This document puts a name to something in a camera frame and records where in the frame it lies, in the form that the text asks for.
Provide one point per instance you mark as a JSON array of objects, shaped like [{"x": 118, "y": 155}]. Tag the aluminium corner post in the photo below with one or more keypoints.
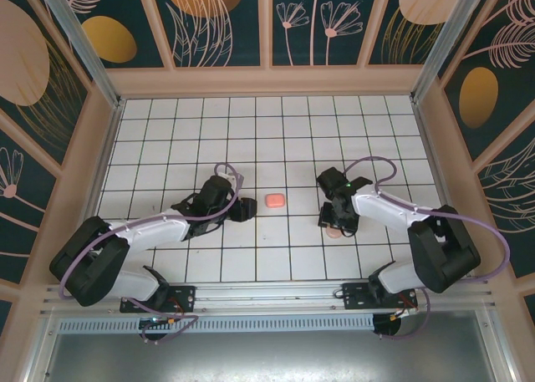
[
  {"x": 443, "y": 43},
  {"x": 88, "y": 52}
]

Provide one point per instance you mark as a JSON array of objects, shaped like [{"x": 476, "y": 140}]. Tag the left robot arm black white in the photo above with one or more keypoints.
[{"x": 150, "y": 231}]

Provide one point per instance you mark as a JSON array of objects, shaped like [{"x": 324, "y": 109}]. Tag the coral earbud charging case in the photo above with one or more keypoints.
[{"x": 275, "y": 200}]

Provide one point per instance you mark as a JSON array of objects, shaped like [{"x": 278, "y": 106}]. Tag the steel sheet panel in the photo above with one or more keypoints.
[{"x": 267, "y": 357}]

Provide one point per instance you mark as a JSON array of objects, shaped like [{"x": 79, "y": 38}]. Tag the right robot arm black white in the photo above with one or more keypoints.
[{"x": 388, "y": 208}]

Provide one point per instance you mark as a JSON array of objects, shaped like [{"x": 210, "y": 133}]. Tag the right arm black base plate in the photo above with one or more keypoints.
[{"x": 355, "y": 296}]

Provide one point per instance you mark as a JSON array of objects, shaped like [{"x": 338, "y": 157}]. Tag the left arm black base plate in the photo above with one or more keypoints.
[{"x": 184, "y": 294}]

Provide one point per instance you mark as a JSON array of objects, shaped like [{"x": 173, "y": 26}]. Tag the aluminium frame rail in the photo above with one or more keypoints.
[{"x": 267, "y": 294}]

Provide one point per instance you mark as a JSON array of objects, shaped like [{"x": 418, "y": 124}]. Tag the pale pink earbud charging case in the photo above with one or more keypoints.
[{"x": 333, "y": 234}]

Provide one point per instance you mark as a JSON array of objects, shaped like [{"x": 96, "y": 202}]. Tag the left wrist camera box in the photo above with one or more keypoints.
[{"x": 229, "y": 176}]

